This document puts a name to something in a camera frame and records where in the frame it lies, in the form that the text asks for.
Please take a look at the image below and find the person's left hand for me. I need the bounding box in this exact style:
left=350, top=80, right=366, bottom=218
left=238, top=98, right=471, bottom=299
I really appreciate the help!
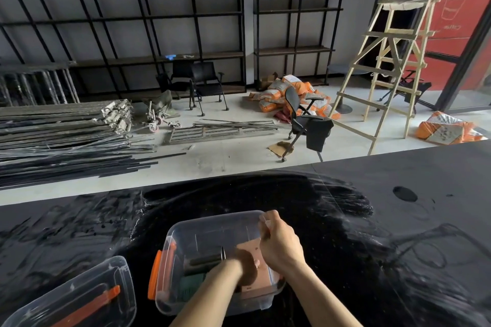
left=224, top=249, right=262, bottom=288

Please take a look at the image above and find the person's right hand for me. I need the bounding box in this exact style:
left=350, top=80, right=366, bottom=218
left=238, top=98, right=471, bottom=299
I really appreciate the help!
left=259, top=210, right=308, bottom=277

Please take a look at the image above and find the clear storage box orange latch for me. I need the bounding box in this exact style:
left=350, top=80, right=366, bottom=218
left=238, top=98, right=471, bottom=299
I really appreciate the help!
left=148, top=210, right=287, bottom=317

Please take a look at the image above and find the person's right forearm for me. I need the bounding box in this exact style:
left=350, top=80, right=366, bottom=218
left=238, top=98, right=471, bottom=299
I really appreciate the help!
left=283, top=263, right=363, bottom=327

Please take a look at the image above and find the person's left forearm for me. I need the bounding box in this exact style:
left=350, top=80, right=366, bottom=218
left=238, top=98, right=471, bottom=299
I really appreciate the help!
left=170, top=259, right=244, bottom=327

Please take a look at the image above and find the pink cardboard block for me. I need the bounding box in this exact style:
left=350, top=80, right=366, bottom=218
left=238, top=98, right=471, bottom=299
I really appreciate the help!
left=235, top=240, right=285, bottom=300

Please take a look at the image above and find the black roller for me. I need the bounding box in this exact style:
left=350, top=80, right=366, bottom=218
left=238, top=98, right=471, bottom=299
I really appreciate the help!
left=183, top=247, right=227, bottom=274

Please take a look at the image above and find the green pad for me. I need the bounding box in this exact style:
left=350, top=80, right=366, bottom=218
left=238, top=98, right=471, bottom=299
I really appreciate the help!
left=176, top=273, right=208, bottom=302

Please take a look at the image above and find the brown cardboard scrap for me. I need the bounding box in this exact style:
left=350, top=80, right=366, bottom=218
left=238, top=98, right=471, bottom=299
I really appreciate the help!
left=267, top=141, right=295, bottom=158

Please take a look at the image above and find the tipped black office chair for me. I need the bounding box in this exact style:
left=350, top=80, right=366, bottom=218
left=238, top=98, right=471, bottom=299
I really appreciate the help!
left=281, top=85, right=335, bottom=163

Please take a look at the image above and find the pile of orange white sacks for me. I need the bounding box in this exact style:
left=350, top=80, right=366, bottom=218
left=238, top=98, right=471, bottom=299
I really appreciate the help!
left=247, top=74, right=342, bottom=123

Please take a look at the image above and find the brown cardboard box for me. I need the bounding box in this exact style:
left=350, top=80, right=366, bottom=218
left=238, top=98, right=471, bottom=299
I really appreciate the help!
left=258, top=72, right=280, bottom=90

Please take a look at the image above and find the clear box lid orange latch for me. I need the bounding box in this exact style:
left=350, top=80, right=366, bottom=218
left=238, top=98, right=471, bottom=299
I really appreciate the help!
left=0, top=256, right=137, bottom=327

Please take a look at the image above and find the narrow black metal shelf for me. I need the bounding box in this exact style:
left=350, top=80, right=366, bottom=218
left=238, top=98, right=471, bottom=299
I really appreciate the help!
left=252, top=0, right=353, bottom=87

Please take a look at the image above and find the orange white cement sack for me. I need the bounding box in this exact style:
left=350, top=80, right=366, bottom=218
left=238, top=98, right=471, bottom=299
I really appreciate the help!
left=415, top=111, right=488, bottom=146

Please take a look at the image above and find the black chair with armrests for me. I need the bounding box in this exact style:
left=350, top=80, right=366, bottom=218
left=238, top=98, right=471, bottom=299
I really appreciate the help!
left=377, top=69, right=433, bottom=115

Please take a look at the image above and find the pile of metal bars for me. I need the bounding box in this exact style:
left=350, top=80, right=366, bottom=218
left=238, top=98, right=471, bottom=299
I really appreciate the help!
left=0, top=99, right=187, bottom=190

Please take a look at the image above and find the wide black metal shelf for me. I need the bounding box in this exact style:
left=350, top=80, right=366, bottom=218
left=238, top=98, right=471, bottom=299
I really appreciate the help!
left=0, top=0, right=247, bottom=99

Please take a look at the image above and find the wooden stepladder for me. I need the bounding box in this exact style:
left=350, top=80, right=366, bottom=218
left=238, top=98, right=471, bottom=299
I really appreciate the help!
left=329, top=0, right=454, bottom=156

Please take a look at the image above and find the stack of metal railings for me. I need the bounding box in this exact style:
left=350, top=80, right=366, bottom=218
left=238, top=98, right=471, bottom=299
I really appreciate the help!
left=0, top=62, right=81, bottom=107

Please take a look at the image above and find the red poster panel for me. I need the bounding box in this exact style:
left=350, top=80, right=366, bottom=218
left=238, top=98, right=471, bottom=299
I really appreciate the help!
left=416, top=0, right=491, bottom=92

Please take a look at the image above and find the metal grid frame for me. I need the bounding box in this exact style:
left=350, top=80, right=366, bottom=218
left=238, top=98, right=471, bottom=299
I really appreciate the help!
left=164, top=119, right=286, bottom=146

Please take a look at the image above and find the round grey pedestal table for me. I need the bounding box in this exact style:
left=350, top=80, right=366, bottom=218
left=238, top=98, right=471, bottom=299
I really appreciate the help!
left=327, top=63, right=370, bottom=115

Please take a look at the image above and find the black door frame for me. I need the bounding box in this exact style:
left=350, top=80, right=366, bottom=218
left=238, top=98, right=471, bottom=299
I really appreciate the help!
left=433, top=1, right=491, bottom=114

